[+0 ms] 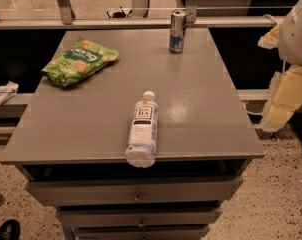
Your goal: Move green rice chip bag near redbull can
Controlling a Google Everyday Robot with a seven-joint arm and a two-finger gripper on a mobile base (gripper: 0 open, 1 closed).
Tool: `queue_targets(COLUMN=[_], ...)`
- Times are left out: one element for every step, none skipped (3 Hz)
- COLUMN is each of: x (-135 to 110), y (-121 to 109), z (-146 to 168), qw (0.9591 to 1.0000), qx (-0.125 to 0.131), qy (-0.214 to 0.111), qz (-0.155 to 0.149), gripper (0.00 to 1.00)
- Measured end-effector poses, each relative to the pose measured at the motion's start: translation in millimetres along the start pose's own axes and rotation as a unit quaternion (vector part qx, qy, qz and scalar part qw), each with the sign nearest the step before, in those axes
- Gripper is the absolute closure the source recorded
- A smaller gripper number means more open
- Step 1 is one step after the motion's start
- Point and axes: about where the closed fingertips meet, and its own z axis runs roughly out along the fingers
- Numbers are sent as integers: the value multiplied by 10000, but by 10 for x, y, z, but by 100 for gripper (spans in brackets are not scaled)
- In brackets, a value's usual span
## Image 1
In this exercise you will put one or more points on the green rice chip bag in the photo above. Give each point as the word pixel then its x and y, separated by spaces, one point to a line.
pixel 78 63

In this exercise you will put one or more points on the white tea bottle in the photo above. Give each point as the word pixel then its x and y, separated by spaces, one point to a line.
pixel 142 140

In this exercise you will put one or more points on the grey drawer cabinet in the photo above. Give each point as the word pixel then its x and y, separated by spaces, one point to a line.
pixel 70 143

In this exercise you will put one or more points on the white packet on rail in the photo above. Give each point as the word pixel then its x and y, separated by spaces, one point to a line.
pixel 8 91

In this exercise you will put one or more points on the black shoe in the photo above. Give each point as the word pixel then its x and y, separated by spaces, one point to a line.
pixel 10 230

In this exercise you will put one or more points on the redbull can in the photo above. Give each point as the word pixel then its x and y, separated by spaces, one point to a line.
pixel 177 31

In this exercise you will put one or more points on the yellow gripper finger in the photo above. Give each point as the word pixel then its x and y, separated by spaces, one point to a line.
pixel 284 99
pixel 271 39

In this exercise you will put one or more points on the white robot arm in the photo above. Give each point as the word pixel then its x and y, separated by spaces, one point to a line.
pixel 290 39

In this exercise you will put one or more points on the metal railing frame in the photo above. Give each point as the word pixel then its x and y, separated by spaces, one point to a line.
pixel 101 14

